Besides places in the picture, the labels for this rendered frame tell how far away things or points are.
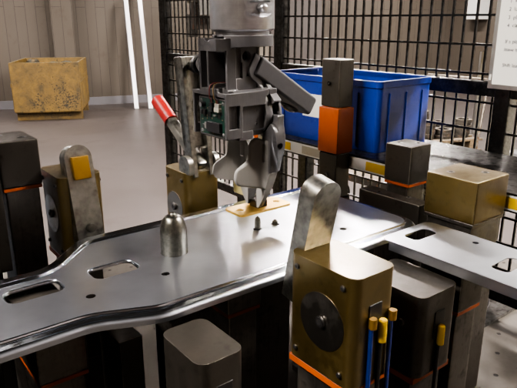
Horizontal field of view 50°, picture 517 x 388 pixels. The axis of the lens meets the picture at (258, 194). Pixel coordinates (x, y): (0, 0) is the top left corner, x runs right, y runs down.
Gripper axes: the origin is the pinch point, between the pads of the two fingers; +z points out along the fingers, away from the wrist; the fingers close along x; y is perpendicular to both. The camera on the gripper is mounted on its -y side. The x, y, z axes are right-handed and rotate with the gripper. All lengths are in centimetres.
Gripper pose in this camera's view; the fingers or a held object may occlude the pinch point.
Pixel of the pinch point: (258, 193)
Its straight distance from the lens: 72.8
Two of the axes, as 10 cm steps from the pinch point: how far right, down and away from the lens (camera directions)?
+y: -7.9, 1.9, -5.8
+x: 6.1, 2.3, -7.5
